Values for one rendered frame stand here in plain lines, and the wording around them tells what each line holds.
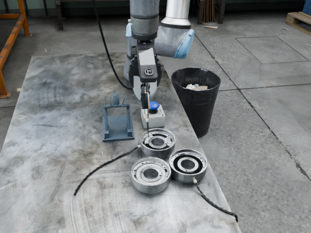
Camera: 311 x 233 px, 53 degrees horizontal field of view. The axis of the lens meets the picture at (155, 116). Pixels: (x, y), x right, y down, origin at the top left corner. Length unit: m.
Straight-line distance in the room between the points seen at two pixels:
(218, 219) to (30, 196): 0.47
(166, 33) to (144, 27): 0.38
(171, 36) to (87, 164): 0.57
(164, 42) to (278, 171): 1.29
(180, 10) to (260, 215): 1.21
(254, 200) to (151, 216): 1.23
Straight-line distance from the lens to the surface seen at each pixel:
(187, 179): 0.84
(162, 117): 1.02
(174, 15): 1.21
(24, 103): 1.24
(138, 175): 0.84
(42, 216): 0.83
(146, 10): 0.82
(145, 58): 0.84
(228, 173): 2.07
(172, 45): 1.21
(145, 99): 0.93
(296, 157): 2.35
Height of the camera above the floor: 1.43
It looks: 35 degrees down
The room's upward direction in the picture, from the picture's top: 2 degrees clockwise
